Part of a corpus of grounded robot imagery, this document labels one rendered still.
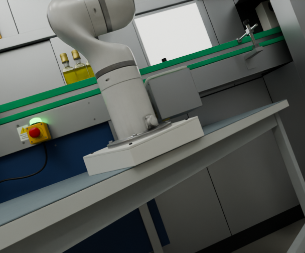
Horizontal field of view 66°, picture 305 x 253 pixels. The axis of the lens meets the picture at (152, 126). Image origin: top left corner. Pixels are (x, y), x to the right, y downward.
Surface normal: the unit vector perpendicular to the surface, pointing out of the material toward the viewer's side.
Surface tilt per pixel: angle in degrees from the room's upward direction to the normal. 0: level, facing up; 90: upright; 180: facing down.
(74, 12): 101
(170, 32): 90
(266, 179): 90
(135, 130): 95
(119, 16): 146
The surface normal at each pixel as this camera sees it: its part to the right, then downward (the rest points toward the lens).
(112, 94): -0.45, 0.21
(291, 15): -0.93, 0.33
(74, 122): 0.15, -0.09
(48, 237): 0.59, -0.25
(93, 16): 0.28, 0.50
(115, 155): -0.73, 0.23
